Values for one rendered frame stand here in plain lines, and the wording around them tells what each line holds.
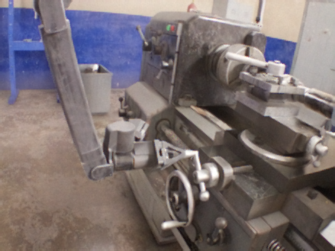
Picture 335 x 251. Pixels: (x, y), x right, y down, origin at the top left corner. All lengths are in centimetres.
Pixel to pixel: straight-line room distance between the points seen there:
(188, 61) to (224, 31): 26
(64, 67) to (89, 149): 19
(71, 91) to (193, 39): 89
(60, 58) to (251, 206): 57
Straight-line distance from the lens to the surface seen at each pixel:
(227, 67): 121
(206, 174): 73
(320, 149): 77
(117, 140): 61
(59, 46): 50
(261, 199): 71
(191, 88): 137
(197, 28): 132
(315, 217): 75
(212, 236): 82
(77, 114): 55
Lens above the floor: 126
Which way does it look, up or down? 22 degrees down
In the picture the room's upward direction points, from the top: 8 degrees clockwise
